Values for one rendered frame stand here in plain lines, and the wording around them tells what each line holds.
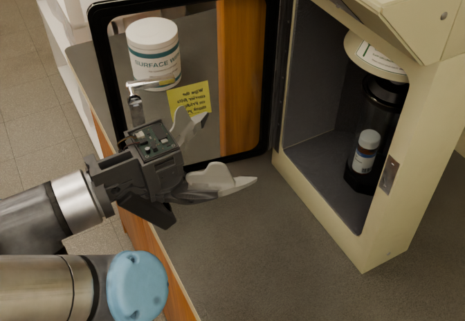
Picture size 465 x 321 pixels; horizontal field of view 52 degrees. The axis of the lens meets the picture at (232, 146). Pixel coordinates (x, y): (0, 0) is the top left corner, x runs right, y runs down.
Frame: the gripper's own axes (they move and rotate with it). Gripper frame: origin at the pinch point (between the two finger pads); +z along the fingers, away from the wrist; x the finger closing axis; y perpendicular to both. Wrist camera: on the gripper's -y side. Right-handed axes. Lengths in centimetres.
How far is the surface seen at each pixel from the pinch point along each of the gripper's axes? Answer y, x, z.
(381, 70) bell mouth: 7.0, -3.9, 22.5
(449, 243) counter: -32, -17, 37
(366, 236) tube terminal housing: -21.3, -12.3, 18.3
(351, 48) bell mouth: 7.3, 2.3, 22.0
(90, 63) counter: -30, 75, -7
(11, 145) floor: -122, 164, -49
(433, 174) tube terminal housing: -8.7, -14.0, 27.6
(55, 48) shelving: -104, 210, -9
